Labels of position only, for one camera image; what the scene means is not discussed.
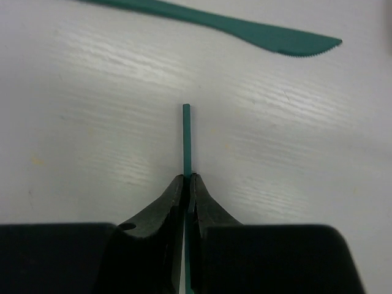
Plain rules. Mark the teal plastic knife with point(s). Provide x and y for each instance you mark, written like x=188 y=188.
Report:
x=275 y=39

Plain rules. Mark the teal plastic fork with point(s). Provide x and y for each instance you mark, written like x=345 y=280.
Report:
x=187 y=172

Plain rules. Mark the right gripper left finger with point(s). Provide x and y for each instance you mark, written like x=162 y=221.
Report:
x=157 y=233

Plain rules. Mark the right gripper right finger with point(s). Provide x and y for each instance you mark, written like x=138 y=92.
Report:
x=204 y=212

